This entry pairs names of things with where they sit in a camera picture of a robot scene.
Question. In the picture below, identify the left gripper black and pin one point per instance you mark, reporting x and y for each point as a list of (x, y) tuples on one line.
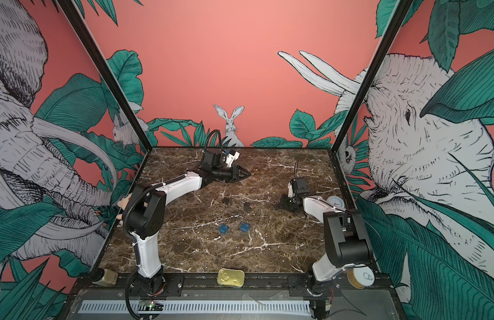
[(235, 173)]

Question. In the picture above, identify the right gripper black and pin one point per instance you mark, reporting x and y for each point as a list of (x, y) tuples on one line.
[(285, 204)]

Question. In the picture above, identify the blue padlock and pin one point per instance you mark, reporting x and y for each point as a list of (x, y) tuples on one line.
[(245, 227), (223, 229)]

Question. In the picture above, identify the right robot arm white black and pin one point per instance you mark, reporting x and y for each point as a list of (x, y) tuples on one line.
[(347, 244)]

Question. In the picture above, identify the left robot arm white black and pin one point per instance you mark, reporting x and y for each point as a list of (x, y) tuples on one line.
[(144, 213)]

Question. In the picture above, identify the small alarm clock teal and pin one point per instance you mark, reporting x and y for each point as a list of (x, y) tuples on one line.
[(336, 202)]

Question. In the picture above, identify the yellow tin can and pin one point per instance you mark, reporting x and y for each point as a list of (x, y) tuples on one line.
[(231, 277)]

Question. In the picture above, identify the tape roll beige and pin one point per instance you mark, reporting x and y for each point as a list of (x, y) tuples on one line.
[(361, 277)]

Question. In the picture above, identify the plush doll toy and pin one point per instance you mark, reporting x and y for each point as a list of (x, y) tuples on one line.
[(122, 204)]

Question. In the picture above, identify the white vented strip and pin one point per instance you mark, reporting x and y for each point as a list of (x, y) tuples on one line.
[(199, 306)]

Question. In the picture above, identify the small circuit board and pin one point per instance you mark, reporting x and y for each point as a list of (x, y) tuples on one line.
[(146, 306)]

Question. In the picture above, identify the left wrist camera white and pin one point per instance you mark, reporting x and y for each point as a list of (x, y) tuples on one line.
[(230, 157)]

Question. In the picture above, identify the black mounting rail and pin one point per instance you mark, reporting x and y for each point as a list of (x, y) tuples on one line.
[(177, 284)]

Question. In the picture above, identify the right black frame post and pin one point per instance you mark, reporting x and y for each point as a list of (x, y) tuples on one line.
[(394, 25)]

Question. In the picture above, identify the black frame post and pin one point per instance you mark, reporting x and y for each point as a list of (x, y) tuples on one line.
[(78, 24), (394, 25)]

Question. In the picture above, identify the left black frame post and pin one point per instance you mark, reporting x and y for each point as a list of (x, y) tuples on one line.
[(78, 24)]

